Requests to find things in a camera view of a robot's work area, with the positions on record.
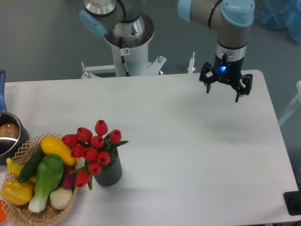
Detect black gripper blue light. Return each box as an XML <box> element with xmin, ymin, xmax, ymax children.
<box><xmin>199</xmin><ymin>56</ymin><xmax>253</xmax><ymax>103</ymax></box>

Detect red tulip bouquet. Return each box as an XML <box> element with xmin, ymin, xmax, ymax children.
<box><xmin>62</xmin><ymin>120</ymin><xmax>128</xmax><ymax>190</ymax></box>

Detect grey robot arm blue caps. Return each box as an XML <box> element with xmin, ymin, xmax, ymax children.
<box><xmin>79</xmin><ymin>0</ymin><xmax>255</xmax><ymax>97</ymax></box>

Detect dark grey ribbed vase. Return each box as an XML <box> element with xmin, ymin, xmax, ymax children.
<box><xmin>94</xmin><ymin>148</ymin><xmax>122</xmax><ymax>186</ymax></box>

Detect blue plastic bag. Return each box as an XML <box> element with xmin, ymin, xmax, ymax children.
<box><xmin>255</xmin><ymin>0</ymin><xmax>301</xmax><ymax>44</ymax></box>

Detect black device at table edge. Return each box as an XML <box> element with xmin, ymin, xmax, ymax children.
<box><xmin>283</xmin><ymin>191</ymin><xmax>301</xmax><ymax>216</ymax></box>

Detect magenta radish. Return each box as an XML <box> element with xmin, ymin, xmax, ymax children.
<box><xmin>61</xmin><ymin>167</ymin><xmax>76</xmax><ymax>189</ymax></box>

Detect yellow squash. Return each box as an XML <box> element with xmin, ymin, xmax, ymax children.
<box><xmin>41</xmin><ymin>136</ymin><xmax>76</xmax><ymax>166</ymax></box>

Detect green bok choy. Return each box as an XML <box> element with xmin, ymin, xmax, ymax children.
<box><xmin>28</xmin><ymin>154</ymin><xmax>64</xmax><ymax>213</ymax></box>

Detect white garlic bulb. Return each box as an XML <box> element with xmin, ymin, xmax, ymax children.
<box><xmin>50</xmin><ymin>187</ymin><xmax>73</xmax><ymax>210</ymax></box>

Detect dark green cucumber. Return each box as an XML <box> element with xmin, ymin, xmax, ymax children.
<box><xmin>17</xmin><ymin>148</ymin><xmax>45</xmax><ymax>183</ymax></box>

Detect yellow banana piece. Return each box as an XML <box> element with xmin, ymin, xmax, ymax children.
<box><xmin>6</xmin><ymin>158</ymin><xmax>36</xmax><ymax>184</ymax></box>

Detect yellow bell pepper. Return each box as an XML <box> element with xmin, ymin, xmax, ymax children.
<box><xmin>0</xmin><ymin>180</ymin><xmax>33</xmax><ymax>205</ymax></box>

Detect woven wicker basket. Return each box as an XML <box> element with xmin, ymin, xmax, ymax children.
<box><xmin>1</xmin><ymin>133</ymin><xmax>78</xmax><ymax>226</ymax></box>

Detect orange fruit at edge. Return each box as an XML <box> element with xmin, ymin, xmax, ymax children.
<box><xmin>0</xmin><ymin>200</ymin><xmax>7</xmax><ymax>223</ymax></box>

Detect white frame at right edge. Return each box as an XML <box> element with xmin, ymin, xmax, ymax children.
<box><xmin>278</xmin><ymin>81</ymin><xmax>301</xmax><ymax>127</ymax></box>

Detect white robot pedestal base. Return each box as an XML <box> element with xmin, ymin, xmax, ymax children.
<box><xmin>80</xmin><ymin>11</ymin><xmax>196</xmax><ymax>79</ymax></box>

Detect black cable on pedestal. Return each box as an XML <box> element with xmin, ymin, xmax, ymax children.
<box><xmin>119</xmin><ymin>36</ymin><xmax>130</xmax><ymax>77</ymax></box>

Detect dark saucepan blue handle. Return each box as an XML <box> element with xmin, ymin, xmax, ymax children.
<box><xmin>0</xmin><ymin>70</ymin><xmax>29</xmax><ymax>165</ymax></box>

